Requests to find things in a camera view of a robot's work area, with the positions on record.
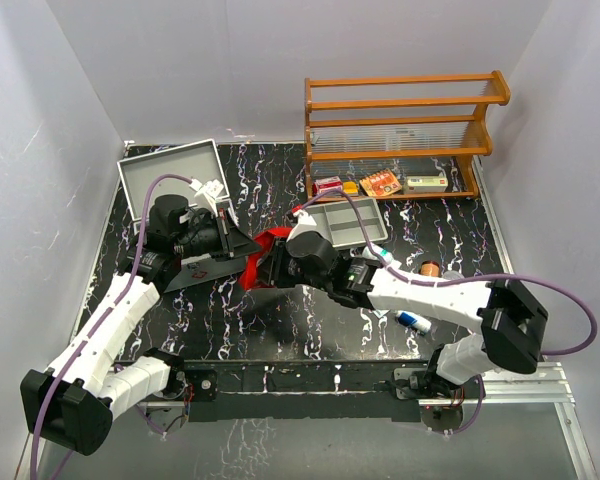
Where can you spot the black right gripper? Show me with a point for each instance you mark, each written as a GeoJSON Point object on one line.
{"type": "Point", "coordinates": [271, 272]}

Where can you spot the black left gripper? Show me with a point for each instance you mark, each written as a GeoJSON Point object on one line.
{"type": "Point", "coordinates": [232, 242]}

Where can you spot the red first aid kit pouch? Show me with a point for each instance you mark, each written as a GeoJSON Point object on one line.
{"type": "Point", "coordinates": [272, 266]}

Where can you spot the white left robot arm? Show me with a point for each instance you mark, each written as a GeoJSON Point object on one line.
{"type": "Point", "coordinates": [74, 402]}

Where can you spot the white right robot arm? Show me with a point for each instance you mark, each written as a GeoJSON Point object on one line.
{"type": "Point", "coordinates": [505, 321]}

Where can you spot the red white medicine box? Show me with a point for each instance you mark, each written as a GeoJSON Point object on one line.
{"type": "Point", "coordinates": [322, 185]}

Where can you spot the orange medicine packet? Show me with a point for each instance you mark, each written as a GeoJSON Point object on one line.
{"type": "Point", "coordinates": [381, 184]}

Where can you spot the long white medicine box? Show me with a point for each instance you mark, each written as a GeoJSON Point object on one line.
{"type": "Point", "coordinates": [426, 184]}

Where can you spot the grey divided tray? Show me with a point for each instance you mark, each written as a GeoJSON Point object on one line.
{"type": "Point", "coordinates": [337, 222]}

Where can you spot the small yellow box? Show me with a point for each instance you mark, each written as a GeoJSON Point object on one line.
{"type": "Point", "coordinates": [350, 188]}

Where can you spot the white dropper bottle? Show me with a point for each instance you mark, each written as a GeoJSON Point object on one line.
{"type": "Point", "coordinates": [376, 252]}

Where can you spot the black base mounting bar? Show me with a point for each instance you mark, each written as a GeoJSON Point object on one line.
{"type": "Point", "coordinates": [318, 389]}

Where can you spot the blue white tube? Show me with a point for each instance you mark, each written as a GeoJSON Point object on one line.
{"type": "Point", "coordinates": [413, 321]}

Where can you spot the brown glass bottle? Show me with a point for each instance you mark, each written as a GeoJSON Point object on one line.
{"type": "Point", "coordinates": [430, 269]}

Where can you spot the orange wooden shelf rack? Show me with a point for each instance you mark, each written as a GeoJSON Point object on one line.
{"type": "Point", "coordinates": [413, 126]}

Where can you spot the clear round container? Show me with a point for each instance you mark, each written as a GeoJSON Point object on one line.
{"type": "Point", "coordinates": [451, 275]}

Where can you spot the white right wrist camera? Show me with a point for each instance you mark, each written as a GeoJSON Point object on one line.
{"type": "Point", "coordinates": [304, 223]}

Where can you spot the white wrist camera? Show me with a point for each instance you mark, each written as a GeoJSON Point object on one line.
{"type": "Point", "coordinates": [208, 194]}
{"type": "Point", "coordinates": [304, 223]}

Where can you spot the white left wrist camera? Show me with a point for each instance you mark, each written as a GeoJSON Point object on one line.
{"type": "Point", "coordinates": [208, 194]}

